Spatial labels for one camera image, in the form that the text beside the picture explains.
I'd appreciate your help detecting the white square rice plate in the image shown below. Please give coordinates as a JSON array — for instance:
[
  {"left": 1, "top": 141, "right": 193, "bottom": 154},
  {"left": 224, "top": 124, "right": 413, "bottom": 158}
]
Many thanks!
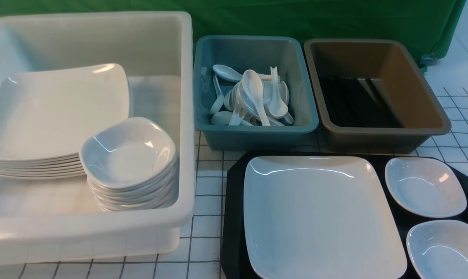
[{"left": 243, "top": 155, "right": 408, "bottom": 279}]

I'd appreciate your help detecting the white small bowl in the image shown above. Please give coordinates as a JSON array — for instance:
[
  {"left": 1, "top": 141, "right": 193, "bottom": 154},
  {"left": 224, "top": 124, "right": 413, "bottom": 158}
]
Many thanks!
[
  {"left": 384, "top": 157, "right": 468, "bottom": 219},
  {"left": 406, "top": 219, "right": 468, "bottom": 279}
]

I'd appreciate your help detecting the white soup spoon lower left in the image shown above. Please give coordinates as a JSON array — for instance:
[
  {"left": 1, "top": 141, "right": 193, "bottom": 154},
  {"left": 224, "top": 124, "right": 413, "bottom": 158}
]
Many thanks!
[{"left": 211, "top": 111, "right": 253, "bottom": 126}]

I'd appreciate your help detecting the white soup spoon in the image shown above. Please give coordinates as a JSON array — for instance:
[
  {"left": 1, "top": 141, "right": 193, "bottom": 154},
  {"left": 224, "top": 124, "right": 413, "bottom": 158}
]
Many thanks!
[
  {"left": 212, "top": 65, "right": 243, "bottom": 83},
  {"left": 211, "top": 111, "right": 253, "bottom": 126},
  {"left": 269, "top": 67, "right": 288, "bottom": 119},
  {"left": 240, "top": 69, "right": 270, "bottom": 126}
]

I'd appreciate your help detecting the white soup spoon right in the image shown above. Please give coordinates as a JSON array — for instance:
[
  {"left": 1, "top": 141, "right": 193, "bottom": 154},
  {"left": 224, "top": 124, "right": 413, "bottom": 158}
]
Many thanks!
[{"left": 269, "top": 67, "right": 288, "bottom": 119}]

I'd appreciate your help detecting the white soup spoon top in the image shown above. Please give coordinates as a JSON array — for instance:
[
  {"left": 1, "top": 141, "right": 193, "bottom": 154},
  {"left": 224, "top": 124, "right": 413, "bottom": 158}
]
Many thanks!
[{"left": 240, "top": 69, "right": 270, "bottom": 126}]

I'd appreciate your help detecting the white soup spoon upper left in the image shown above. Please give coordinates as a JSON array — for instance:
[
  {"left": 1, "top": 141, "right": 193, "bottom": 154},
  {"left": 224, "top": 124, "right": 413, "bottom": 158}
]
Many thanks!
[{"left": 212, "top": 65, "right": 243, "bottom": 83}]

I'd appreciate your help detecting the teal plastic bin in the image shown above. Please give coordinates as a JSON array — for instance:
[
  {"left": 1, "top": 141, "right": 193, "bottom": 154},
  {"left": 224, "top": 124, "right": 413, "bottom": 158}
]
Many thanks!
[{"left": 193, "top": 35, "right": 319, "bottom": 151}]

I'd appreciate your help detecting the stack of white small bowls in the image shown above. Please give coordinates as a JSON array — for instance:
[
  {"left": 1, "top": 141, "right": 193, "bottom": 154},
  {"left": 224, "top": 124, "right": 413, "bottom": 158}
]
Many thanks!
[{"left": 79, "top": 117, "right": 180, "bottom": 212}]

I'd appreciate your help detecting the pile of black chopsticks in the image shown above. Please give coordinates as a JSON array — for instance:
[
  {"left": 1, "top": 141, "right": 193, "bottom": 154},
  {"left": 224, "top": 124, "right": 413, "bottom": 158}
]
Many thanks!
[{"left": 319, "top": 76, "right": 404, "bottom": 128}]

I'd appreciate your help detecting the black serving tray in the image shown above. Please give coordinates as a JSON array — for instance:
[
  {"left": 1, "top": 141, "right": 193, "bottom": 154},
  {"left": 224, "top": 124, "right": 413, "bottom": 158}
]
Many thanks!
[{"left": 220, "top": 150, "right": 468, "bottom": 279}]

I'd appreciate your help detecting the brown plastic bin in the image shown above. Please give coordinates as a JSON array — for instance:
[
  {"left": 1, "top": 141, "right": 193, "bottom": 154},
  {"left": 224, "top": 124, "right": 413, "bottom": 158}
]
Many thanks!
[{"left": 304, "top": 39, "right": 451, "bottom": 154}]

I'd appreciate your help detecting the stack of white square plates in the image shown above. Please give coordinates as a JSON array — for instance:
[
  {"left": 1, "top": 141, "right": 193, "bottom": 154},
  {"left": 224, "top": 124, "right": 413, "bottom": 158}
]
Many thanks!
[{"left": 0, "top": 63, "right": 133, "bottom": 179}]

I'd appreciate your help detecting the large white plastic tub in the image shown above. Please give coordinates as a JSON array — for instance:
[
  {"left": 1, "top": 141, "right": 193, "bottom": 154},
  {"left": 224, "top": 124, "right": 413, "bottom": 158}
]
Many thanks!
[{"left": 0, "top": 11, "right": 195, "bottom": 265}]

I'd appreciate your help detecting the metal binder clip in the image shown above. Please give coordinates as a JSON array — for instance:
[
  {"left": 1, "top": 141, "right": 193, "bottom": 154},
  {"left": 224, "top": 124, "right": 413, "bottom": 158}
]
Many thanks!
[{"left": 419, "top": 53, "right": 437, "bottom": 68}]

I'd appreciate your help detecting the green cloth backdrop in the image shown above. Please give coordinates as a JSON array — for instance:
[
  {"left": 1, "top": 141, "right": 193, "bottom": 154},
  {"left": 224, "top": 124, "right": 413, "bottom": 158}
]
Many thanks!
[{"left": 0, "top": 0, "right": 465, "bottom": 61}]

